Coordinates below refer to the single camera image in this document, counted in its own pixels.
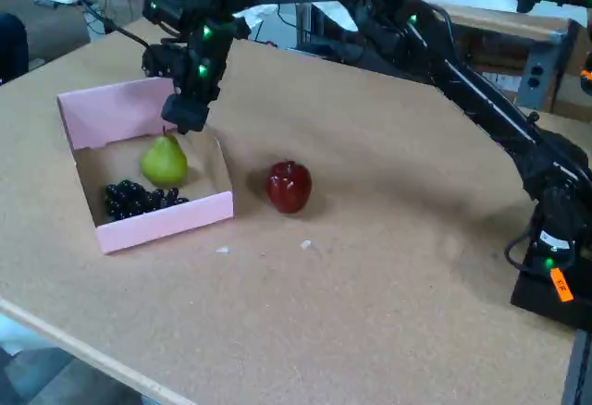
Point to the green toy pear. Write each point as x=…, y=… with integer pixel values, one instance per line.
x=164, y=164

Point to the pink cardboard box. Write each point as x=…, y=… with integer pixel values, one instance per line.
x=162, y=230

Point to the black toy grapes bunch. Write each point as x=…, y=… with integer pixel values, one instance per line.
x=125, y=199

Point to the red toy apple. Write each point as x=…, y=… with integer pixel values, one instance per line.
x=287, y=190

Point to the white hanging cloth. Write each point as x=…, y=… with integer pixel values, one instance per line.
x=337, y=14

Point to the black chair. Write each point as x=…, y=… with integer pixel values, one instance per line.
x=11, y=49

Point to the wooden workbench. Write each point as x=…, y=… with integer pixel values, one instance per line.
x=509, y=21

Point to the grey power outlet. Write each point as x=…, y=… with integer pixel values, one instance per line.
x=534, y=77

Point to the orange label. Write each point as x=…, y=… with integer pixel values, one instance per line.
x=561, y=285

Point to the small black camera box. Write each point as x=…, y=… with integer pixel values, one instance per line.
x=162, y=60

